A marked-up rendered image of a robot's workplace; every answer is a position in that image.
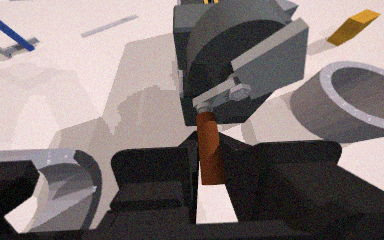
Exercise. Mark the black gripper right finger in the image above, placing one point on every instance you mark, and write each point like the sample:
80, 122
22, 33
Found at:
246, 167

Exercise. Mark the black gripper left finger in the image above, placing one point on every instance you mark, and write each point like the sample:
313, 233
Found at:
162, 164

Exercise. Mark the brown-yellow box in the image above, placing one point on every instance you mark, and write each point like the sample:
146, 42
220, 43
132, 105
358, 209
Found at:
352, 27

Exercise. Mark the grey flat bar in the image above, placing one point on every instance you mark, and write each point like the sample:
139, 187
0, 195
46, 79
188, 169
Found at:
92, 32

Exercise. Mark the grey hollow cylinder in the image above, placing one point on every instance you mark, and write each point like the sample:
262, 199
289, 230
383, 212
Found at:
343, 102
75, 186

